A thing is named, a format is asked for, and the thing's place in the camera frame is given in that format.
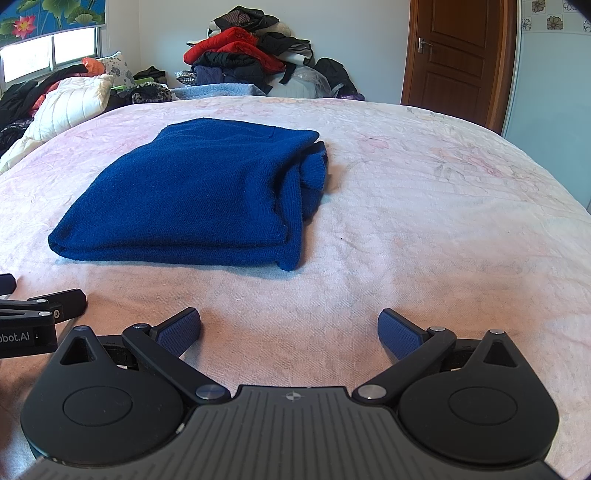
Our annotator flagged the red jacket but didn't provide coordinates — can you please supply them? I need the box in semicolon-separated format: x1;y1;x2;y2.
184;27;286;72

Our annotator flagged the pale pink bed sheet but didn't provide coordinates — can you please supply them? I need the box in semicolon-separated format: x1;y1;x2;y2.
0;95;591;480

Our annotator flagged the white quilted jacket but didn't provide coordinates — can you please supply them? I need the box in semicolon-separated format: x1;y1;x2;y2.
0;74;115;172

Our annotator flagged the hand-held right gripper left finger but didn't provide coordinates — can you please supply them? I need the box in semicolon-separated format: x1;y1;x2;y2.
46;307;230;408

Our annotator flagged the blue knit sweater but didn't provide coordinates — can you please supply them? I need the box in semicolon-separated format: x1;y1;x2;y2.
47;117;329;272

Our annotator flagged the brown wooden door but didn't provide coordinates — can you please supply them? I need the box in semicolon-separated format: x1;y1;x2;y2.
401;0;519;136

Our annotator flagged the floral pillow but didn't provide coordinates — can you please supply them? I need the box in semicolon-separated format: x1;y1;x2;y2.
98;52;136;88

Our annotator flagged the heap of black clothes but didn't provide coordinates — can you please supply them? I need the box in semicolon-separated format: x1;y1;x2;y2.
0;65;89;123

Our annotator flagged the lotus print window blind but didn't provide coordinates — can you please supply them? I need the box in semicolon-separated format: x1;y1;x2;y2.
0;0;108;45

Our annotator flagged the window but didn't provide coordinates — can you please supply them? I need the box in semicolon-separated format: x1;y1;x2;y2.
0;25;110;87

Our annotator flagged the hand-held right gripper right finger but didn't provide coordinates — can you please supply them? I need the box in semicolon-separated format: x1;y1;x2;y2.
353;308;532;408

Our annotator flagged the pile of mixed clothes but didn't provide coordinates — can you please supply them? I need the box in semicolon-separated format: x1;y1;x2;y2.
175;6;365;101

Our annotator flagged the light blue towel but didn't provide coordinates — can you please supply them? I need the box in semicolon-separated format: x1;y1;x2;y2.
171;83;267;101

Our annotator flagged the clear plastic bag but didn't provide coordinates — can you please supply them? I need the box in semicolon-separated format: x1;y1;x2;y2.
268;65;334;100

